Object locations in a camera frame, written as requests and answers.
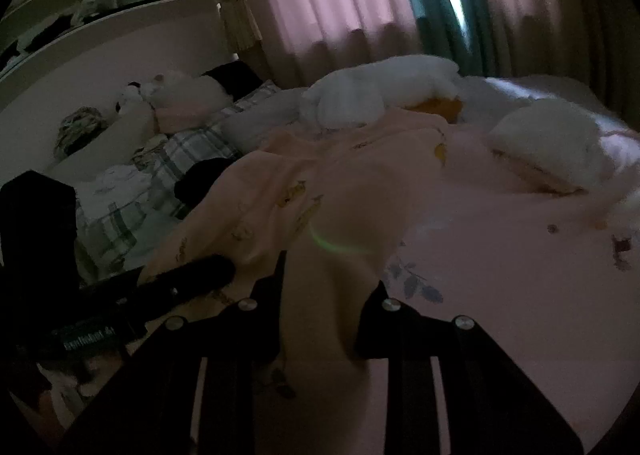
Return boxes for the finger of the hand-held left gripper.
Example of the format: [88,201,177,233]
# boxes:
[136,254,237,318]

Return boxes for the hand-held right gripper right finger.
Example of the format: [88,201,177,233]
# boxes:
[352,279,586,455]

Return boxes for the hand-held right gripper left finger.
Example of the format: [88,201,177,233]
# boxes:
[57,251,289,455]

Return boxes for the printed baby garment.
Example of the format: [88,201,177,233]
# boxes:
[139,110,452,397]

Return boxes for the black cloth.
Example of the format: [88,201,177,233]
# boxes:
[173,157,242,217]

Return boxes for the crumpled white cloth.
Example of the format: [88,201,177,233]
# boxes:
[94,164,152,197]

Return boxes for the plaid blanket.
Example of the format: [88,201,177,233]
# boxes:
[74,80,282,287]

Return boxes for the pink bed sheet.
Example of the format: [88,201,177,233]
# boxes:
[50,75,640,455]

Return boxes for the white bolster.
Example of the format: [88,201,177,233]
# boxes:
[45,105,157,182]

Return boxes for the white plush toy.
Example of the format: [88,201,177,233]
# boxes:
[147,70,234,112]

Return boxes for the green patterned cushion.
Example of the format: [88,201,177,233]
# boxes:
[53,106,104,162]

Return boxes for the panda plush toy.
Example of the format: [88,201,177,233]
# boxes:
[114,81,152,117]

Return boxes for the black pillow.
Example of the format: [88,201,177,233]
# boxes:
[201,60,264,97]

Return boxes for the small white pillow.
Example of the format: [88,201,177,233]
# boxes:
[486,98,619,192]

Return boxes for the teal curtain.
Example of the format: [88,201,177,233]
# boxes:
[389,0,497,77]

